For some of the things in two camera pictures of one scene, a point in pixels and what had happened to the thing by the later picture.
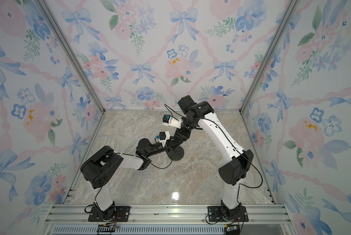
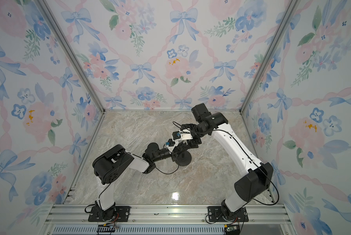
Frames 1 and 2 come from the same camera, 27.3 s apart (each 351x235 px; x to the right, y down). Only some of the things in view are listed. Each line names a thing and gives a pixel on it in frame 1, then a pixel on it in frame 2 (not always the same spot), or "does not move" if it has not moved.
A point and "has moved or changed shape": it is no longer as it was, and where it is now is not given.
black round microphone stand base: [177, 154] has moved or changed shape
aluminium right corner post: [283, 25] does not move
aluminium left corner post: [48, 13] does not move
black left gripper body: [166, 148] → [173, 155]
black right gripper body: [181, 132] → [196, 140]
